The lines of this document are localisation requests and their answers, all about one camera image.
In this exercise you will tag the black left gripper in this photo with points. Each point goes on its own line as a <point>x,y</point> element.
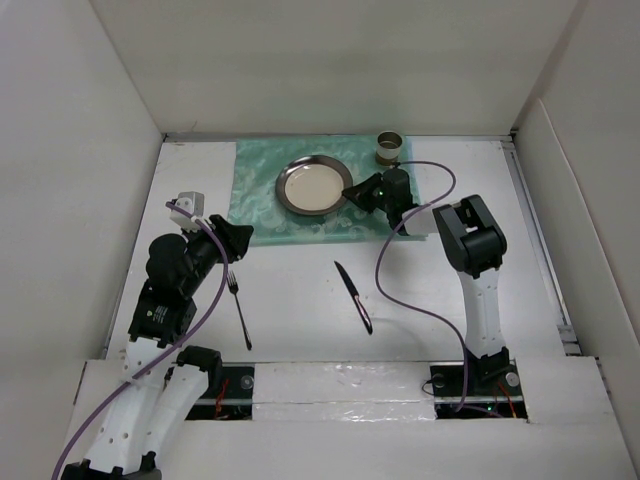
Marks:
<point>234,236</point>

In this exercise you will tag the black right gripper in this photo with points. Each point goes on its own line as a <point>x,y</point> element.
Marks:
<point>359,192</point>

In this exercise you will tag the dark metal fork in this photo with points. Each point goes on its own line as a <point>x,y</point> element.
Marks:
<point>234,290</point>

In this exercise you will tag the metal cup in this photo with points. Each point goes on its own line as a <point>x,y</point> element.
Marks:
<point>389,146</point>

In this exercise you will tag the round metal plate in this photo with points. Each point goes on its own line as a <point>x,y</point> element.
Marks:
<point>313,185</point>

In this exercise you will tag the black table knife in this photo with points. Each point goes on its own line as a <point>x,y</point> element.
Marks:
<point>354,294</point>

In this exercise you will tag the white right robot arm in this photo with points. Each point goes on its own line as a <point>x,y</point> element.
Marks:
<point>474,246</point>

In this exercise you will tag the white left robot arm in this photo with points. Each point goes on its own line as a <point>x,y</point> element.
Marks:
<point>162,374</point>

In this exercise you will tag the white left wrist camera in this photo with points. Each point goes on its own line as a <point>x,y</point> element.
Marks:
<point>186,207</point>

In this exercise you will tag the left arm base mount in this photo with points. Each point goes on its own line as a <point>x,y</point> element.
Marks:
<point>230,399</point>

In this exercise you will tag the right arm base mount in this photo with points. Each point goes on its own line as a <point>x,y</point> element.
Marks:
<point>500,397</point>

